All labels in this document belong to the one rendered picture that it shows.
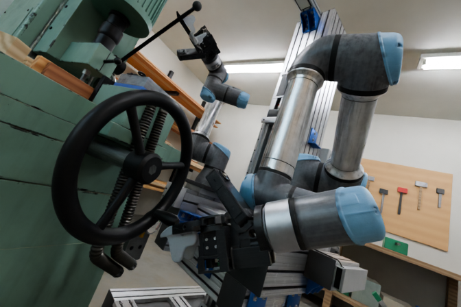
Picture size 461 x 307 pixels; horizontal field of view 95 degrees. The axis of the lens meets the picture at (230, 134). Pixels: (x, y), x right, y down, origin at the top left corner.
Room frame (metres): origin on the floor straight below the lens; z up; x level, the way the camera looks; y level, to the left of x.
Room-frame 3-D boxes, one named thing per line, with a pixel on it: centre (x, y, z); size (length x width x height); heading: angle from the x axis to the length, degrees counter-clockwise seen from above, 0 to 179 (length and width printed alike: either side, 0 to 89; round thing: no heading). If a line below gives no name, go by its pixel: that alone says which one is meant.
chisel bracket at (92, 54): (0.58, 0.46, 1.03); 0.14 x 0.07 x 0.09; 64
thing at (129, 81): (0.53, 0.24, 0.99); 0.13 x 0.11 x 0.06; 154
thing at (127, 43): (0.80, 0.57, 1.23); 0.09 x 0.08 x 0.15; 64
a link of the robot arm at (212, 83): (0.90, 0.14, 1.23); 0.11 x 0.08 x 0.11; 88
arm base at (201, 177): (1.17, 0.02, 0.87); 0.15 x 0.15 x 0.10
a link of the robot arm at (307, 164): (0.79, -0.31, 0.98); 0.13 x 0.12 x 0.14; 60
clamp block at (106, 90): (0.53, 0.25, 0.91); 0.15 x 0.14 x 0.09; 154
